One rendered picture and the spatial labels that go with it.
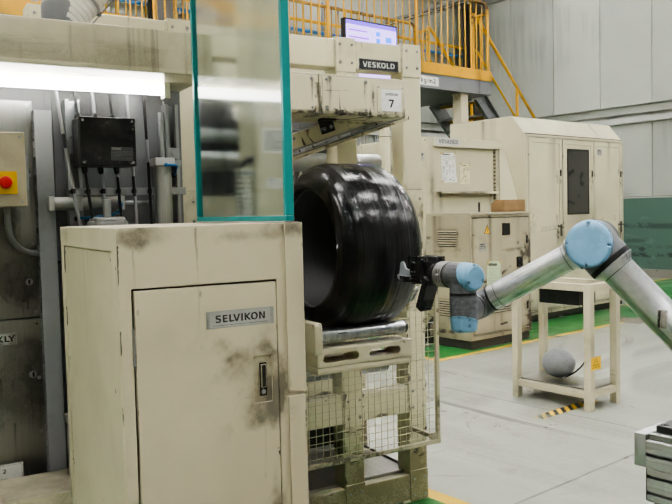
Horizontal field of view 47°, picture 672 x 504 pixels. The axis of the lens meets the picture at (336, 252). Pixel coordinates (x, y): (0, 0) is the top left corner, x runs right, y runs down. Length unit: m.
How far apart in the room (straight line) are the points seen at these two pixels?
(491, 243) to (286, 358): 5.67
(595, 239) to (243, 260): 0.88
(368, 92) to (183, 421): 1.66
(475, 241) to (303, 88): 4.49
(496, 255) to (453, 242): 0.44
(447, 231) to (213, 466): 5.72
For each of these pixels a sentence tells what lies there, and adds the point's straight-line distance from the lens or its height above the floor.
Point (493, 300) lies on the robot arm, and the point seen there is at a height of 1.02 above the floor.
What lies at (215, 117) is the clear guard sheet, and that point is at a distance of 2.01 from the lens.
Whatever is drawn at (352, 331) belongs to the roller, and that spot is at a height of 0.91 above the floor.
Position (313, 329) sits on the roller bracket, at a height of 0.93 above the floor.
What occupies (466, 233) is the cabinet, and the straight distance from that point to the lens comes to 7.03.
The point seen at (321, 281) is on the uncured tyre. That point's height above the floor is 1.03.
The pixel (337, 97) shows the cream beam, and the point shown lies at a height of 1.70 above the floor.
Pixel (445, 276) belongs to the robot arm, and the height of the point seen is 1.10.
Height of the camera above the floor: 1.29
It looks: 3 degrees down
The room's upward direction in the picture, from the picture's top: 1 degrees counter-clockwise
